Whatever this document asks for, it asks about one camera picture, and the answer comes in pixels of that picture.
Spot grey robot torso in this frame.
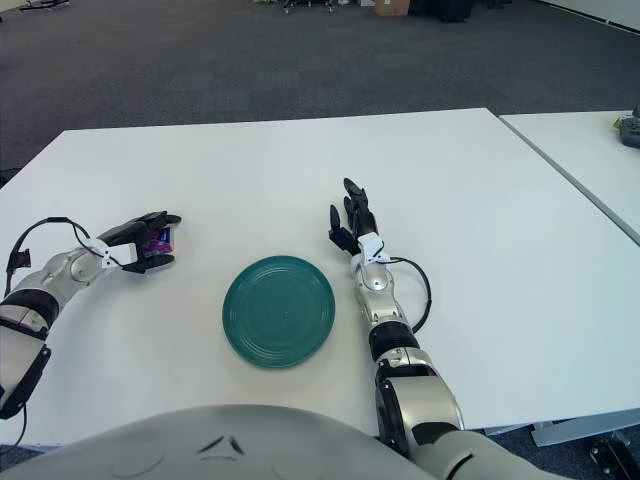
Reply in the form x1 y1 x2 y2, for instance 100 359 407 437
0 403 416 480

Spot blue purple gum box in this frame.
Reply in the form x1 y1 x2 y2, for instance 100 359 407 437
147 227 175 254

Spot white table frame foot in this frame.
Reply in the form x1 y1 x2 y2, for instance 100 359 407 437
529 412 640 448

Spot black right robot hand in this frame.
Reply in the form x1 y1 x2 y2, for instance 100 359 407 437
327 177 386 266

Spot black chair casters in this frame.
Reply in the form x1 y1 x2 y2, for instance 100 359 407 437
282 0 336 14

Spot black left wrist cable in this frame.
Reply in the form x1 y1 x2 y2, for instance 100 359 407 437
4 216 94 301

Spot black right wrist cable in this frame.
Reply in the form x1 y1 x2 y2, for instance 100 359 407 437
384 255 432 332

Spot round green plate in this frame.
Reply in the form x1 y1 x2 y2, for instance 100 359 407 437
222 255 337 370

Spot dark grey desk device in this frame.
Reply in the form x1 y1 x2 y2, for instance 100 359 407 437
612 104 640 149

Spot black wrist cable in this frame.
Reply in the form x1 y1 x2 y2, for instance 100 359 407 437
4 216 94 301
384 255 432 332

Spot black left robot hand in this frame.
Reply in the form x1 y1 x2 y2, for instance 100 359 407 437
97 211 183 275

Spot large black bag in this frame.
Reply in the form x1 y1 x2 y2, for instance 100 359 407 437
437 0 474 24

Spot black metal floor stand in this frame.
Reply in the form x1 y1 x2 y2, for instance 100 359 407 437
589 429 640 476

